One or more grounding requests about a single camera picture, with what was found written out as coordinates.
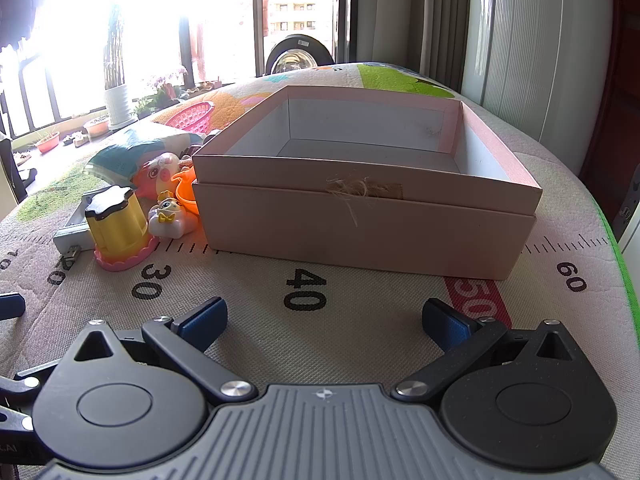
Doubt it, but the grey curtain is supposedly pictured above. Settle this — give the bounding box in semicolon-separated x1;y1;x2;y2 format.
350;0;475;97

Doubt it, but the tall bamboo plant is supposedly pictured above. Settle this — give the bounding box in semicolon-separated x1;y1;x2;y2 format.
101;2;130;91

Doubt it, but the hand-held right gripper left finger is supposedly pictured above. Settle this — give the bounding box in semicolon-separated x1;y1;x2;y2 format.
74;298;256;405

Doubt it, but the pink cardboard box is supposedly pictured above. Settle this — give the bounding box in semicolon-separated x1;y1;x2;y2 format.
192;85;544;281

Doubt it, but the red planter bowl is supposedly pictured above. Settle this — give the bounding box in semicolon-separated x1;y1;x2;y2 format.
34;131;61;155

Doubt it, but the pale planter bowl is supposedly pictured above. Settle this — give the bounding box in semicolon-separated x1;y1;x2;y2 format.
82;115;110;139

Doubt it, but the washing machine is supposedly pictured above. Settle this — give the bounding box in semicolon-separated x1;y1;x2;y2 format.
265;33;336;76

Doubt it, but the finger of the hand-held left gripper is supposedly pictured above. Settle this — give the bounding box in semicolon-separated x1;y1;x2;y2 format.
0;292;26;320
0;362;58;433

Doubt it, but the white tall plant pot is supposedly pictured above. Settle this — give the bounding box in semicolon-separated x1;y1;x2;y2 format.
103;85;136;128

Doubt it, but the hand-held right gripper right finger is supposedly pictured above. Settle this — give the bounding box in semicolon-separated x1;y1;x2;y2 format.
392;299;582;404

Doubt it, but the pink pig plush toy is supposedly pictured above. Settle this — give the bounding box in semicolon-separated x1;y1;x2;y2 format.
131;152;194;206

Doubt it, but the teal patterned pillow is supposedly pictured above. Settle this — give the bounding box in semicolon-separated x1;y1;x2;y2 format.
83;124;204;181

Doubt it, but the yellow toy cup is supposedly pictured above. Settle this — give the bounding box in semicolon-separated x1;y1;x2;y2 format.
83;185;160;273

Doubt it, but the potted pink orchid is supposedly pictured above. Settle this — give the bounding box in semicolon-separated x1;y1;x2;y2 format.
149;65;189;107

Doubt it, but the pink plastic basket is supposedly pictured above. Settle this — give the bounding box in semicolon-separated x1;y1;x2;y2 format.
165;101;216;136

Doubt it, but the printed play mat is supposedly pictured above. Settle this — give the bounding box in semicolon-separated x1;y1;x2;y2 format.
0;62;621;480

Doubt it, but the grey metal tray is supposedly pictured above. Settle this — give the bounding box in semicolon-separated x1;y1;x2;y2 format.
54;190;109;254

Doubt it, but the orange plastic cup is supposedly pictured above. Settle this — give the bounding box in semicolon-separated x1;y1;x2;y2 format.
171;165;201;219

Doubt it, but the black window frame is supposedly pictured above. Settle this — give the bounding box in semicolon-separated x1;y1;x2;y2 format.
0;0;357;137

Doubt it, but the white toy with yellow bow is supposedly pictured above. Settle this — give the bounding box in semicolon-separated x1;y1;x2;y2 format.
148;192;197;238

